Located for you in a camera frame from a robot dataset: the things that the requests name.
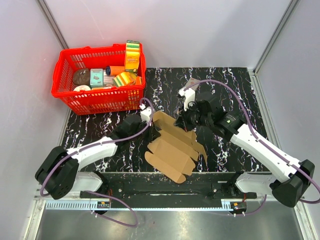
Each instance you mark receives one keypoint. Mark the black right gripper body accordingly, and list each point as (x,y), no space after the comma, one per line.
(191,118)

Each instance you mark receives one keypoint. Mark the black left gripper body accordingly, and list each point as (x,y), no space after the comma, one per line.
(147,135)

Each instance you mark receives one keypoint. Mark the brown cardboard box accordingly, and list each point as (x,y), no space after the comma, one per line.
(175,151)

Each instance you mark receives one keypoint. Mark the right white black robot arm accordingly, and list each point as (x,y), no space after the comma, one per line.
(289,177)

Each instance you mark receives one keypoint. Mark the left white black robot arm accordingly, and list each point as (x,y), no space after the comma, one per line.
(60,174)

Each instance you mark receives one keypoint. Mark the grey card box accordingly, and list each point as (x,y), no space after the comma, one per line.
(194,82)

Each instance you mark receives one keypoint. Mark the pink white flat box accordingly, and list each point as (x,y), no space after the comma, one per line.
(107,80)

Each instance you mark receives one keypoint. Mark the teal small box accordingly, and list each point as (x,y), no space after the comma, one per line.
(96,77)

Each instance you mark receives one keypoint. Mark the orange snack packet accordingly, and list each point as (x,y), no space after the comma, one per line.
(138,80)

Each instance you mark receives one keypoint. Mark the lying yellow green sponge pack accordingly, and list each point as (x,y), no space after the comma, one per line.
(124,79)

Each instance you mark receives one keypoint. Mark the orange cylinder can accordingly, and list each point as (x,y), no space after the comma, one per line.
(112,70)

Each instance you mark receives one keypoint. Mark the white round tape roll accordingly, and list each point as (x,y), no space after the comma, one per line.
(82,88)

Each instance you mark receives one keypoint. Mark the tall yellow green sponge pack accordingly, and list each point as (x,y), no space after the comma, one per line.
(132,56)

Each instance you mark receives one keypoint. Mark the brown round bread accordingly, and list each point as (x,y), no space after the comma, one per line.
(81,77)

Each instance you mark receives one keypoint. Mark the red plastic shopping basket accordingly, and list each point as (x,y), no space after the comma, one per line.
(114,99)

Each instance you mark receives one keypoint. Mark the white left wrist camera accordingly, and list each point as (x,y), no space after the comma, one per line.
(146,113)

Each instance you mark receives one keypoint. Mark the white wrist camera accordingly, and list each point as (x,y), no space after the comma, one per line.
(146,113)
(189,96)

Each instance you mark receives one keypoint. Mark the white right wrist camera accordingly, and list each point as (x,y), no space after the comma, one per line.
(189,96)

